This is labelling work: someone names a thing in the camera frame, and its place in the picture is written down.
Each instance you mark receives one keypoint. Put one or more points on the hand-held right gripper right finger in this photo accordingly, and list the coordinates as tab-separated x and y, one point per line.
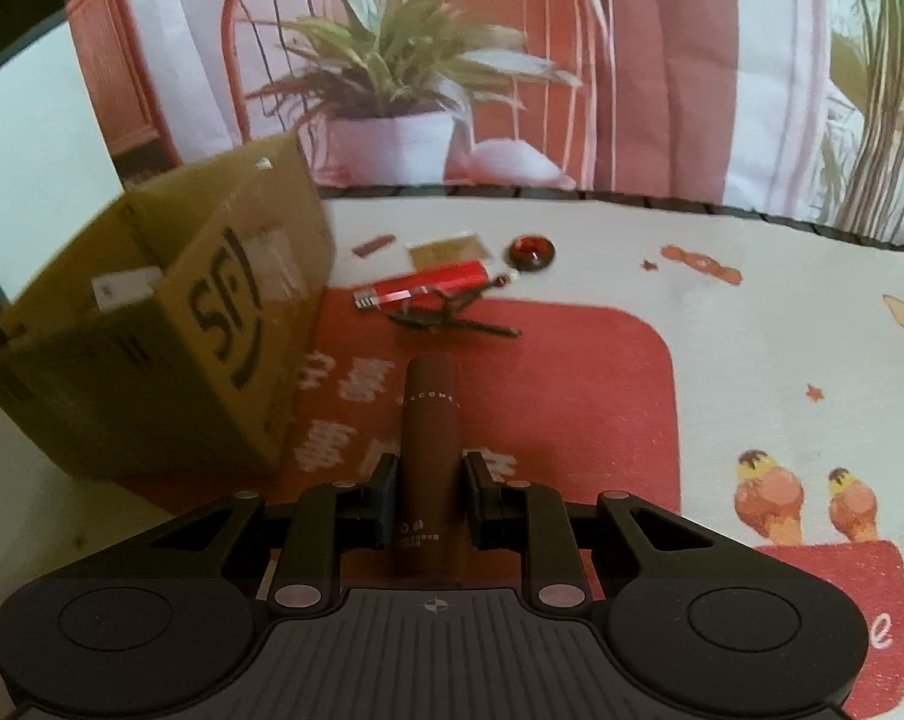
483	499

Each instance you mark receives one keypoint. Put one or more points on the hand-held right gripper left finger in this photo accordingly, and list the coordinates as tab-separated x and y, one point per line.
384	499

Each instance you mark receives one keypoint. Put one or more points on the brown cosmetic tube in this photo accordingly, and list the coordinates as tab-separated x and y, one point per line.
429	450

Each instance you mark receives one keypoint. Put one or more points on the red lighter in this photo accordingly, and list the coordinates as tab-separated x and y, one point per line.
422	286

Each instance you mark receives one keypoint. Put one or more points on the brown cardboard box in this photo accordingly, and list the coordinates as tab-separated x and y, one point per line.
197	390

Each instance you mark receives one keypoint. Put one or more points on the round dark red ornament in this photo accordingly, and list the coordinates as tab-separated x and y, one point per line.
530	253

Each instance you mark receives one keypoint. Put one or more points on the black hair clip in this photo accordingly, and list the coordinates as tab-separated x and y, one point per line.
429	319

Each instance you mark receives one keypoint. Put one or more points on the gold card packet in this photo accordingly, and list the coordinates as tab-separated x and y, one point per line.
448	250

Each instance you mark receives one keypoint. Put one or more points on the printed tablecloth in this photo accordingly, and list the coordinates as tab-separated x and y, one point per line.
759	360

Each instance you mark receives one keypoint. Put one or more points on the printed backdrop cloth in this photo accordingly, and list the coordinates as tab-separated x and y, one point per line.
647	52

